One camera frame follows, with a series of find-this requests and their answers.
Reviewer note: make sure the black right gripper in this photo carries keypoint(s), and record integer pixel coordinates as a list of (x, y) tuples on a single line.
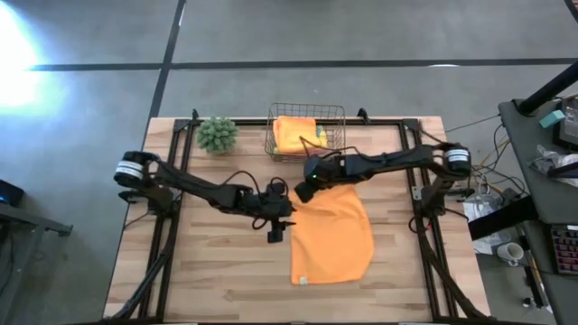
[(327, 171)]

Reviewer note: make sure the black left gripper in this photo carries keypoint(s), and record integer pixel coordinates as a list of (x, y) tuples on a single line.
[(271, 205)]

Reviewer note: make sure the orange microfiber towel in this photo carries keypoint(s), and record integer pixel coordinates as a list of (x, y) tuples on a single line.
[(332, 234), (295, 133)]

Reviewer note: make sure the yellow microfiber towel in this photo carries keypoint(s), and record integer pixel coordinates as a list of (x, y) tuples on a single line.
[(321, 135)]

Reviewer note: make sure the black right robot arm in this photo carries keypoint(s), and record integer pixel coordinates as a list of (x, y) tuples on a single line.
[(397, 162)]

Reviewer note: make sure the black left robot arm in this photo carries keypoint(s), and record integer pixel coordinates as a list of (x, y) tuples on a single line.
[(189, 185)]

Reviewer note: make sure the potted green succulent plant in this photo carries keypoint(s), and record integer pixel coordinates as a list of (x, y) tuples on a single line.
[(217, 134)]

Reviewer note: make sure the white bag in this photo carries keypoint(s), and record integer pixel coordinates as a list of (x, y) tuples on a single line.
[(481, 216)]

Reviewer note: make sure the black crossbar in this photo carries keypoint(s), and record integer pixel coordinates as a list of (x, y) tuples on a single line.
[(501, 219)]

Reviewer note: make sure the white mug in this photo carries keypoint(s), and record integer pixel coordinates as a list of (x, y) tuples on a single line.
[(510, 253)]

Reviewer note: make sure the grey side desk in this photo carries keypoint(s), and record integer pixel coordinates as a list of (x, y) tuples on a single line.
[(542, 203)]

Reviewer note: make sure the clear plastic bag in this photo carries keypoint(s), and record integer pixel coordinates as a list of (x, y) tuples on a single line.
[(553, 162)]

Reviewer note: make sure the light blue block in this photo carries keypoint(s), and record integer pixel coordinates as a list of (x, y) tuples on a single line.
[(552, 119)]

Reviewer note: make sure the grey metal bench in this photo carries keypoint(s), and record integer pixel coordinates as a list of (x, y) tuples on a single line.
[(27, 234)]

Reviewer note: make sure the black pole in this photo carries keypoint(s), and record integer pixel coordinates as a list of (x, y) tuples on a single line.
[(548, 90)]

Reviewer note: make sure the black keyboard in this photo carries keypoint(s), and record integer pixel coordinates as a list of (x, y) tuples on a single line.
[(565, 248)]

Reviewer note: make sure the black desk device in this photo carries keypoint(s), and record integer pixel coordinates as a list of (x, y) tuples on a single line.
[(569, 124)]

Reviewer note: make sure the black box with blue light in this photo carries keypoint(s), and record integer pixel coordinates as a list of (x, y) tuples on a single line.
[(10, 194)]

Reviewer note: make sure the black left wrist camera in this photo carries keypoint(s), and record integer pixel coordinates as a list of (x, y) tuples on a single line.
[(276, 234)]

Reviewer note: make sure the black metal table frame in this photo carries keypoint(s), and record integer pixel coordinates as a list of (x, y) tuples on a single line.
[(388, 121)]

